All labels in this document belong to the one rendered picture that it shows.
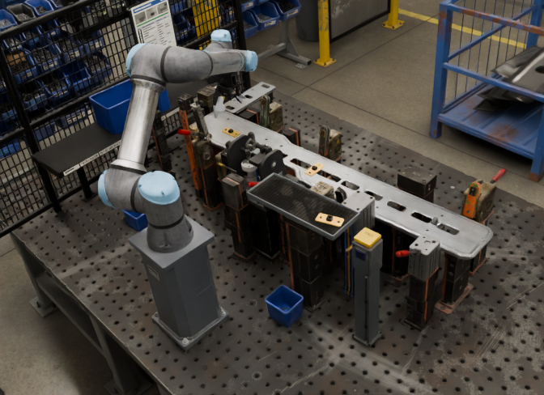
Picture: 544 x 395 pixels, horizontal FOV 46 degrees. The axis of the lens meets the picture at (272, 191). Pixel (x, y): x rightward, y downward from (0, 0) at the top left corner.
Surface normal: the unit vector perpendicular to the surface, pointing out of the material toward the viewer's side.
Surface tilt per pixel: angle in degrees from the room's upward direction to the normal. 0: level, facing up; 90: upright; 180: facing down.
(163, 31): 90
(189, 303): 90
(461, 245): 0
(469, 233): 0
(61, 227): 0
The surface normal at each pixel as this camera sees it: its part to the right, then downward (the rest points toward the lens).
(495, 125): -0.09, -0.79
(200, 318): 0.68, 0.40
